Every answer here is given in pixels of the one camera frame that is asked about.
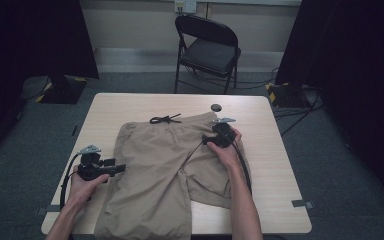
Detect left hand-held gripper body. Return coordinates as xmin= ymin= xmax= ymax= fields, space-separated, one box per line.
xmin=76 ymin=144 xmax=115 ymax=183

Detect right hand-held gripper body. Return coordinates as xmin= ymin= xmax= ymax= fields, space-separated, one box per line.
xmin=211 ymin=116 xmax=237 ymax=150

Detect khaki shorts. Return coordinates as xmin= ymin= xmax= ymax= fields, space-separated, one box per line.
xmin=93 ymin=111 xmax=253 ymax=240

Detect person's right hand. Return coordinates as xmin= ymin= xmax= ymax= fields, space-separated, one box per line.
xmin=207 ymin=127 xmax=244 ymax=170

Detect person's left hand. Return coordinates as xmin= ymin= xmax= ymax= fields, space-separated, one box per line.
xmin=67 ymin=165 xmax=111 ymax=212

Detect grey tape strip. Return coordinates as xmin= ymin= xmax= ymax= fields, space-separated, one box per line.
xmin=35 ymin=204 xmax=61 ymax=217
xmin=291 ymin=198 xmax=315 ymax=211

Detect black stand base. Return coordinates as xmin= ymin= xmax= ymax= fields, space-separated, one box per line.
xmin=264 ymin=81 xmax=315 ymax=109
xmin=34 ymin=74 xmax=90 ymax=105

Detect black folding chair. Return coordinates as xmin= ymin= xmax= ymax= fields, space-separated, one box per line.
xmin=173 ymin=14 xmax=242 ymax=95

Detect dark curtain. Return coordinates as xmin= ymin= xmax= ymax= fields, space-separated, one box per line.
xmin=0 ymin=0 xmax=101 ymax=168
xmin=274 ymin=0 xmax=384 ymax=216

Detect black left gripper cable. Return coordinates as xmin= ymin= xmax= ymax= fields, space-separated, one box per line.
xmin=59 ymin=152 xmax=82 ymax=211

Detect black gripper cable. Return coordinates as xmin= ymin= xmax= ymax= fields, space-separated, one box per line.
xmin=59 ymin=152 xmax=82 ymax=211
xmin=231 ymin=141 xmax=253 ymax=196

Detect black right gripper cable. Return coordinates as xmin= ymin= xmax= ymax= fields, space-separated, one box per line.
xmin=231 ymin=141 xmax=253 ymax=196

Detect black drawstring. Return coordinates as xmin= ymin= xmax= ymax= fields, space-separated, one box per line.
xmin=149 ymin=113 xmax=183 ymax=125

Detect black floor cable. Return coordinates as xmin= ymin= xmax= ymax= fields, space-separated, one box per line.
xmin=273 ymin=91 xmax=325 ymax=137
xmin=183 ymin=66 xmax=280 ymax=91

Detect white wall outlet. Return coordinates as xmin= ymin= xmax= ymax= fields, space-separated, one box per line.
xmin=173 ymin=0 xmax=198 ymax=15

